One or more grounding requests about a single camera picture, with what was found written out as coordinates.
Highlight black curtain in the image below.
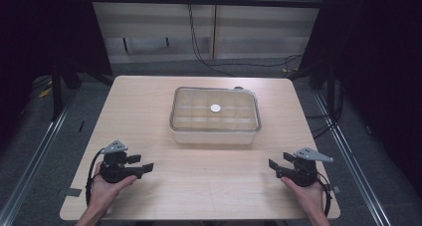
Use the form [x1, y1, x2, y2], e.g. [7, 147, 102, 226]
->
[292, 0, 422, 190]
[0, 0, 113, 144]

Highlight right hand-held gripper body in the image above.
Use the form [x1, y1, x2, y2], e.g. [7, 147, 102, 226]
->
[276, 146, 334, 188]

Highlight metal floor rail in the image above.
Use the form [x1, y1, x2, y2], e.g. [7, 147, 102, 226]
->
[0, 89, 80, 226]
[311, 89, 394, 226]

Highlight white box with clear lid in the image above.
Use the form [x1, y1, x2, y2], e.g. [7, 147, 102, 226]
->
[169, 86, 263, 145]

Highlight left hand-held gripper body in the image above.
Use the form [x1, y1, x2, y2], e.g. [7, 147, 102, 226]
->
[99, 139, 144, 184]

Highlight black metal stand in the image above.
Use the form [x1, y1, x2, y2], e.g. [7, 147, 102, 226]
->
[50, 61, 65, 122]

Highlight person's left hand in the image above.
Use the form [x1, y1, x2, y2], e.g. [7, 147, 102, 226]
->
[87, 161, 138, 218]

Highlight black wall cable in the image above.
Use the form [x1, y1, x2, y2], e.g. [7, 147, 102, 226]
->
[186, 3, 304, 79]

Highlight black floor cables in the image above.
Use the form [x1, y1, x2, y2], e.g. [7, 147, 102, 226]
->
[304, 86, 346, 140]

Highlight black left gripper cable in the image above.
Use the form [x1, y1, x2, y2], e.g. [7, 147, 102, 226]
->
[85, 147, 106, 207]

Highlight black horizontal bar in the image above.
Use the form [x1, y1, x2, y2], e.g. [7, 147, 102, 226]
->
[89, 0, 327, 9]

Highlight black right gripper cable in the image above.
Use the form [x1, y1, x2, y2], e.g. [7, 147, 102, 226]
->
[316, 171, 333, 218]

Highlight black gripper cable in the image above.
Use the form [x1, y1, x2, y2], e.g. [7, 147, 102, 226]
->
[316, 171, 333, 218]
[85, 147, 106, 207]

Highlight person's right hand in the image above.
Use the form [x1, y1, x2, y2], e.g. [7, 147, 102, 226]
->
[280, 176, 327, 218]

